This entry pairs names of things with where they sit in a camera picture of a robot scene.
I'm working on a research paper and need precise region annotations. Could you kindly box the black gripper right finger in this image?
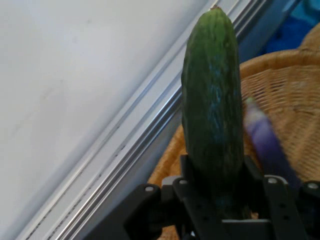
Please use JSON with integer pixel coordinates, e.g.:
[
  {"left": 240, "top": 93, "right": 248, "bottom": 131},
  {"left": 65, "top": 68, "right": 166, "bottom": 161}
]
[{"left": 243, "top": 155, "right": 320, "bottom": 240}]

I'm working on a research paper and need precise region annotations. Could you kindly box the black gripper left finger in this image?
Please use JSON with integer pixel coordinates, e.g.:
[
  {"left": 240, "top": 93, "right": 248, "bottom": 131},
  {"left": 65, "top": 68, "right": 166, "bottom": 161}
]
[{"left": 119, "top": 154, "right": 223, "bottom": 240}]

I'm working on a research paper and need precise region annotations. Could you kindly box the dark green cucumber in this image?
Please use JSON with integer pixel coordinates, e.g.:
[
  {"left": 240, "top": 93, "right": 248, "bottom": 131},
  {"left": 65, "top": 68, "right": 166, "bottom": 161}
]
[{"left": 180, "top": 5, "right": 246, "bottom": 220}]

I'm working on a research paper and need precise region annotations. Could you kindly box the purple eggplant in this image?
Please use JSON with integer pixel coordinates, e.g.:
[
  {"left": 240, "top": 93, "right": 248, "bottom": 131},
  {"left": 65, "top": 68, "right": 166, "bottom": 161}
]
[{"left": 243, "top": 97, "right": 304, "bottom": 191}]

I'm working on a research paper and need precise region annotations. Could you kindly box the woven wicker basket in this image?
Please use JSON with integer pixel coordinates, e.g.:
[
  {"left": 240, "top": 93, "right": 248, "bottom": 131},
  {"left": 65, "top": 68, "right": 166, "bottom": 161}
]
[{"left": 147, "top": 23, "right": 320, "bottom": 226}]

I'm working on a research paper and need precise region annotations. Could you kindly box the aluminium table edge rail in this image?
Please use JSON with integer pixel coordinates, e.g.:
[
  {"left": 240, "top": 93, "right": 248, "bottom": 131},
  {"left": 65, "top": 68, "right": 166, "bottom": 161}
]
[{"left": 17, "top": 0, "right": 302, "bottom": 240}]

